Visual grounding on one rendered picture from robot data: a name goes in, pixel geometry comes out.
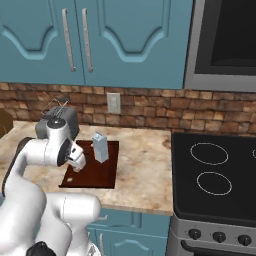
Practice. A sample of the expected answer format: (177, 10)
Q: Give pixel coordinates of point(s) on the silver microwave oven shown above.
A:
(220, 43)

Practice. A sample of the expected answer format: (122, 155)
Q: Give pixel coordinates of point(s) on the teal base cupboard door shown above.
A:
(133, 245)

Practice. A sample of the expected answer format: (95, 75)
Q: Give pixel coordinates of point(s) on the brown box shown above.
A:
(5, 123)

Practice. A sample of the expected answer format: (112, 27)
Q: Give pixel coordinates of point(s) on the black stove knob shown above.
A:
(194, 234)
(244, 240)
(219, 237)

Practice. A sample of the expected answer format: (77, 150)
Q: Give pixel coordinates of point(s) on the black and silver stove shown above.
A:
(213, 186)

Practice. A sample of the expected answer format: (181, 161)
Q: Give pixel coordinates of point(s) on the teal drawer front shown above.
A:
(140, 221)

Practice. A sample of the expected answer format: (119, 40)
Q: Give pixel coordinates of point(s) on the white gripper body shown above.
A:
(78, 162)

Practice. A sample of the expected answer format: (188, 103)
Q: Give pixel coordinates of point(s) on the white sugar cube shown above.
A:
(70, 180)

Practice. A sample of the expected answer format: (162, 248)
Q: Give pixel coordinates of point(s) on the grey wall outlet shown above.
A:
(113, 103)

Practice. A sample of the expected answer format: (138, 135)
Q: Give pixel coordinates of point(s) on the grey toaster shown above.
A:
(71, 118)

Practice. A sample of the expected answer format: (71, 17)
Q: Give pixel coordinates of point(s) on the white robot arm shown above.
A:
(26, 200)

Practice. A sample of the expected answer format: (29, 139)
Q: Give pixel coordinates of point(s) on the grey-blue milk carton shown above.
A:
(100, 148)

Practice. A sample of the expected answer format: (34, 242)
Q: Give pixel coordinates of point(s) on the teal wall cupboard door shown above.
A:
(30, 36)
(140, 40)

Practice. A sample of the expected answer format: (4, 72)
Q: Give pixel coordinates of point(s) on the dark brown tray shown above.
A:
(96, 173)

